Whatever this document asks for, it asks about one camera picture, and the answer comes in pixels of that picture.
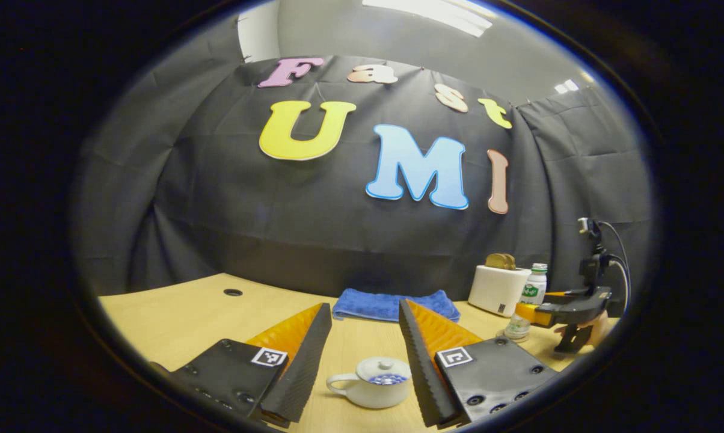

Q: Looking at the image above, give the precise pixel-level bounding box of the white teacup lid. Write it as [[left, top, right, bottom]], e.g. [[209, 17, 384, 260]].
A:
[[356, 356, 411, 381]]

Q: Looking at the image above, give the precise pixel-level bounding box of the black backdrop cloth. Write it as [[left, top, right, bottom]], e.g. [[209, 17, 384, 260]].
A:
[[73, 18, 654, 301]]

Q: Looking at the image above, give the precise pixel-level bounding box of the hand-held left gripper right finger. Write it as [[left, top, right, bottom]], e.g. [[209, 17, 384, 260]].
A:
[[398, 298, 560, 429]]

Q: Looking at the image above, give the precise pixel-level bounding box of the white toaster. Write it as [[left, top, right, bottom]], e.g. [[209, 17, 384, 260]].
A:
[[468, 265, 532, 318]]

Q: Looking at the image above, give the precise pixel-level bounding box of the white cable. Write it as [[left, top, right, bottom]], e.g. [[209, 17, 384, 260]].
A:
[[612, 259, 632, 315]]

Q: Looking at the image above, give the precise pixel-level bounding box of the blue towel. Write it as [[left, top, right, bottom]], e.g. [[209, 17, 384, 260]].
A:
[[332, 288, 461, 324]]

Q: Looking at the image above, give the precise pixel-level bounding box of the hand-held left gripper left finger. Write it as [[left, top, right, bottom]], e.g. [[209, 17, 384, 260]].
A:
[[155, 302, 334, 429]]

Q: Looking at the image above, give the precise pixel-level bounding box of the white plastic water bottle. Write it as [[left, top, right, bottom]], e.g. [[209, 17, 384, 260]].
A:
[[505, 263, 548, 340]]

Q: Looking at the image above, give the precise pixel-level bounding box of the white teacup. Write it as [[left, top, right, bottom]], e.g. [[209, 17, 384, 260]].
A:
[[326, 356, 412, 410]]

